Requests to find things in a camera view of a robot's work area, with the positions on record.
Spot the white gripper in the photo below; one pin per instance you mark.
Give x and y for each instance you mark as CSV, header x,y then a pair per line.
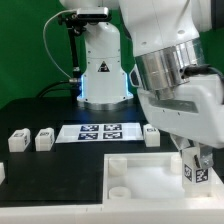
x,y
196,112

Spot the white square table top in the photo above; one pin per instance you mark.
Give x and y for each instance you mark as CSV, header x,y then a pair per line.
x,y
154,178

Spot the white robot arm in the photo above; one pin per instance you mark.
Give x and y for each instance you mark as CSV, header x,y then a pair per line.
x,y
165,37

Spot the white block at left edge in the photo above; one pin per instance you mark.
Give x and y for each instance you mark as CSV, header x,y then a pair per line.
x,y
2,173

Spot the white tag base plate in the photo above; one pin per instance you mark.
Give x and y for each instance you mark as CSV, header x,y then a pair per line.
x,y
100,132

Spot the white L-shaped obstacle wall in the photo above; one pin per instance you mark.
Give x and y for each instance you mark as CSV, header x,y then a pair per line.
x,y
108,213

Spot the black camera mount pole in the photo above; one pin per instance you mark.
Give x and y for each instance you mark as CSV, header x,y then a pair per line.
x,y
75,28

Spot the grey camera on mount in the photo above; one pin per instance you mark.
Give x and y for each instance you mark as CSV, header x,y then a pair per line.
x,y
95,13

